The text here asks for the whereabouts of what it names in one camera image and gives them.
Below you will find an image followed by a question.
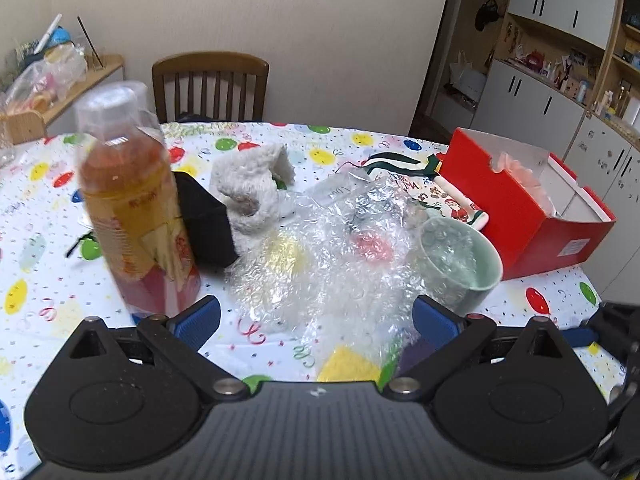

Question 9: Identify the clear plastic zip bag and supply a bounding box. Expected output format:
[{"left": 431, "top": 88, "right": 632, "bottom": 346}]
[{"left": 299, "top": 169, "right": 373, "bottom": 211}]

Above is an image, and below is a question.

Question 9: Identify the plastic bottle with orange drink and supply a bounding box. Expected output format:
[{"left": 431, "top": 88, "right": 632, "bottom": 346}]
[{"left": 74, "top": 80, "right": 203, "bottom": 318}]

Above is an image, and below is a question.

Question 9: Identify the green white striped sock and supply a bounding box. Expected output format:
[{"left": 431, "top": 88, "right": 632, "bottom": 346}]
[{"left": 362, "top": 152, "right": 441, "bottom": 178}]

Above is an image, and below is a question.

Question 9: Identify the clear bubble wrap sheet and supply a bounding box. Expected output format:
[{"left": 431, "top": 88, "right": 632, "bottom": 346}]
[{"left": 222, "top": 175, "right": 441, "bottom": 391}]

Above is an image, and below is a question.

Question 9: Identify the red cardboard box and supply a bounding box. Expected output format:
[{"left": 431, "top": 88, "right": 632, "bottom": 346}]
[{"left": 440, "top": 127, "right": 617, "bottom": 281}]

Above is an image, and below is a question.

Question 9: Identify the thin black cord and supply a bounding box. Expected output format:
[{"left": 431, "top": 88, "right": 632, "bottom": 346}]
[{"left": 65, "top": 231, "right": 97, "bottom": 259}]

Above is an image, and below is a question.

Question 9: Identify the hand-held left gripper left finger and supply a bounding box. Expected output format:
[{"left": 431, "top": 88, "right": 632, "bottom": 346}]
[{"left": 65, "top": 295, "right": 251, "bottom": 403}]

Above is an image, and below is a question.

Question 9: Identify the pink soft cloth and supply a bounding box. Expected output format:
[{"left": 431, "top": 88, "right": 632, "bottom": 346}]
[{"left": 492, "top": 152, "right": 546, "bottom": 187}]

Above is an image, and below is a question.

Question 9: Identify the white knitted sock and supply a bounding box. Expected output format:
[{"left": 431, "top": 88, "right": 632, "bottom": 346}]
[{"left": 210, "top": 142, "right": 296, "bottom": 236}]

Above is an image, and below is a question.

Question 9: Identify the wooden crate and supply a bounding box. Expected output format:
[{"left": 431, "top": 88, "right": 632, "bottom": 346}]
[{"left": 0, "top": 110, "right": 48, "bottom": 146}]

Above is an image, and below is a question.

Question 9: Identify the pale green cup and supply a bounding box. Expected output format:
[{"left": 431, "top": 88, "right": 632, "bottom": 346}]
[{"left": 412, "top": 215, "right": 503, "bottom": 316}]

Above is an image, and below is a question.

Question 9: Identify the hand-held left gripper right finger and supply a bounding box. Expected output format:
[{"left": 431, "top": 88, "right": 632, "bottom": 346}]
[{"left": 382, "top": 294, "right": 573, "bottom": 403}]

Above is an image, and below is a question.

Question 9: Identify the clear glass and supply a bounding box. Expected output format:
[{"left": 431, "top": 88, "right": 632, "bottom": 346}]
[{"left": 0, "top": 125, "right": 16, "bottom": 167}]

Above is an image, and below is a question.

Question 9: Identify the white cabinet with wooden top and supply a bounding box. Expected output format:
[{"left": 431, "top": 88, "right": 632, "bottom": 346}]
[{"left": 0, "top": 54, "right": 125, "bottom": 146}]

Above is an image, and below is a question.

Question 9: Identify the black hanging bag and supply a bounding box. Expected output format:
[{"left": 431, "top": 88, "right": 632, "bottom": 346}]
[{"left": 474, "top": 0, "right": 502, "bottom": 32}]

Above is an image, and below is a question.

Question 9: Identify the white paper bag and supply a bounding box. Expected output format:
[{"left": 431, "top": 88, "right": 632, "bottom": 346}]
[{"left": 449, "top": 52, "right": 488, "bottom": 99}]

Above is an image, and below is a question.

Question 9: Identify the white printed holiday sock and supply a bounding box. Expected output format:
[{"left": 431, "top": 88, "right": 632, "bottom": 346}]
[{"left": 400, "top": 175, "right": 491, "bottom": 231}]

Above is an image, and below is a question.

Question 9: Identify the white wall cabinet unit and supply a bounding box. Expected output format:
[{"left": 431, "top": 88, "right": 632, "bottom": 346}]
[{"left": 470, "top": 0, "right": 640, "bottom": 293}]

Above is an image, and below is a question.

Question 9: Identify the thin dark stick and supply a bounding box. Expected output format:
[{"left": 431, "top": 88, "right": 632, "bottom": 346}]
[{"left": 76, "top": 16, "right": 106, "bottom": 69}]

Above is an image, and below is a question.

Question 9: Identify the white pen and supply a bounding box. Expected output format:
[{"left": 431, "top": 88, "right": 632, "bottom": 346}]
[{"left": 32, "top": 13, "right": 63, "bottom": 56}]

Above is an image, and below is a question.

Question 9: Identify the clear plastic bag of snacks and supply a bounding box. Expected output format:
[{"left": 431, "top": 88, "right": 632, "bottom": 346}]
[{"left": 2, "top": 44, "right": 88, "bottom": 111}]

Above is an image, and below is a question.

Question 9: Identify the balloon print tablecloth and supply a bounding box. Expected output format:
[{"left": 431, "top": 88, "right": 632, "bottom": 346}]
[{"left": 0, "top": 120, "right": 626, "bottom": 467}]

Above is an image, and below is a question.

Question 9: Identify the brown wooden chair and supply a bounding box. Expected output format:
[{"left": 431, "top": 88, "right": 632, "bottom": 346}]
[{"left": 151, "top": 52, "right": 271, "bottom": 123}]

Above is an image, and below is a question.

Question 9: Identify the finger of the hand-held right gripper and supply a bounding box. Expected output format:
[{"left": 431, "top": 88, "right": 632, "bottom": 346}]
[{"left": 560, "top": 303, "right": 640, "bottom": 357}]

